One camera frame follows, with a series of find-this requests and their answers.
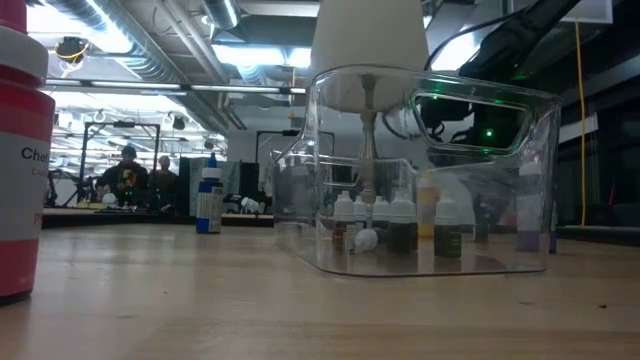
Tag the orange food coloring bottle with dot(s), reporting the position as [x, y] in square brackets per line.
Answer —
[428, 215]

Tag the blue food coloring bottle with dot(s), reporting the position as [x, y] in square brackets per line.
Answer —
[210, 205]

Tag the red food coloring bottle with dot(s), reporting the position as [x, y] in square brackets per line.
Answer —
[25, 175]

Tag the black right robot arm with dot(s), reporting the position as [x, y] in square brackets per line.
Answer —
[520, 40]

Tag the background black robot arm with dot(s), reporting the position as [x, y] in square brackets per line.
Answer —
[56, 185]

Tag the clear plastic bin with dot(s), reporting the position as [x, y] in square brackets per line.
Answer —
[320, 125]

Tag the dark partition panel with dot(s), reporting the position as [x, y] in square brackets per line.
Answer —
[232, 185]

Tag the person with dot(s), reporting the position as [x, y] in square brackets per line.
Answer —
[164, 182]
[127, 175]

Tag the long ceiling light strip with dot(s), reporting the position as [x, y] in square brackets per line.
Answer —
[150, 85]

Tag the silver ventilation duct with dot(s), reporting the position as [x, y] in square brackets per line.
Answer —
[220, 12]

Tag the black frame stand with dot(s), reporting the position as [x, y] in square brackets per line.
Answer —
[147, 124]

